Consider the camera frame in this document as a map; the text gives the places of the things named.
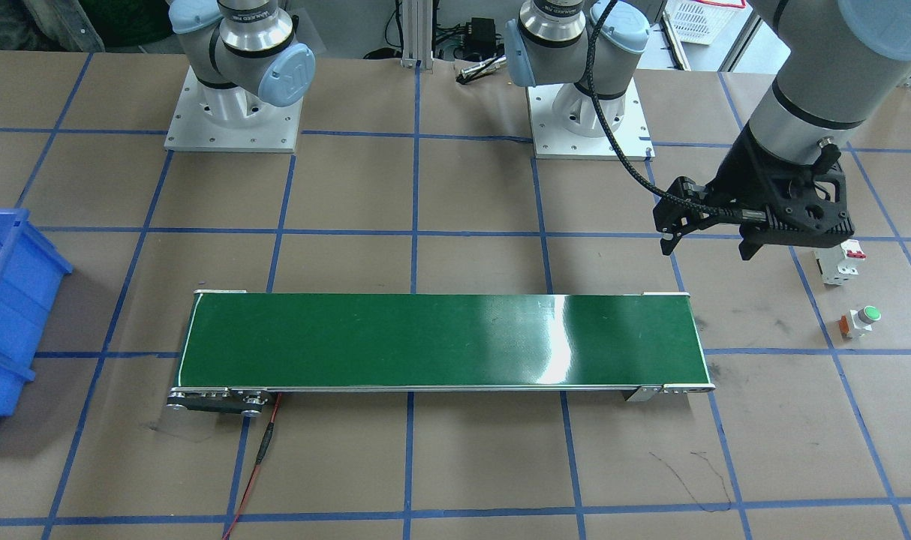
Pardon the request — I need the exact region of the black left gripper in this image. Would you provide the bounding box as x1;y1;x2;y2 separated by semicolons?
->
652;127;855;261

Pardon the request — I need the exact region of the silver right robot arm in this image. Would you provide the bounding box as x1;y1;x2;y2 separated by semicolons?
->
168;1;316;107

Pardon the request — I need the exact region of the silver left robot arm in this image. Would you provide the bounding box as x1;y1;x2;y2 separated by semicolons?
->
504;1;911;260

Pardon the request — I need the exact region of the white green circuit breaker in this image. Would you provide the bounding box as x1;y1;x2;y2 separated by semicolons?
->
813;239;867;286

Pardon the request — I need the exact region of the white plastic basket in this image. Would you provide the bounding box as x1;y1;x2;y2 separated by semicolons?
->
667;1;747;45

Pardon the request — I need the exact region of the black power supply box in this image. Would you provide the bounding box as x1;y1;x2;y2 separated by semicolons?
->
463;17;497;58

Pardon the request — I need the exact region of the green conveyor belt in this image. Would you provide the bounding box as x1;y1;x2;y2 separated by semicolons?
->
166;290;715;417

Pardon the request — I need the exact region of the blue plastic bin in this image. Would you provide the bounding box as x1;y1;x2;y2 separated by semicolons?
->
0;208;74;417

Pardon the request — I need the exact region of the person in grey jacket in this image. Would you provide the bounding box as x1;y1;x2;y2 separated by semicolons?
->
0;1;106;53

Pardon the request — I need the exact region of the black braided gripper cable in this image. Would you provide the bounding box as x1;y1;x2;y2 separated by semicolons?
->
585;0;768;222

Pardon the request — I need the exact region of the green push button switch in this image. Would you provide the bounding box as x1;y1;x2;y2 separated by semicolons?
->
837;305;881;339

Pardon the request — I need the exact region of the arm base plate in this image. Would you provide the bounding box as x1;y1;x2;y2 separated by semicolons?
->
164;68;304;154
527;79;655;161

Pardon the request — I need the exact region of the aluminium frame post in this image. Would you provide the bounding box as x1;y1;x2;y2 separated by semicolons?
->
398;0;435;71

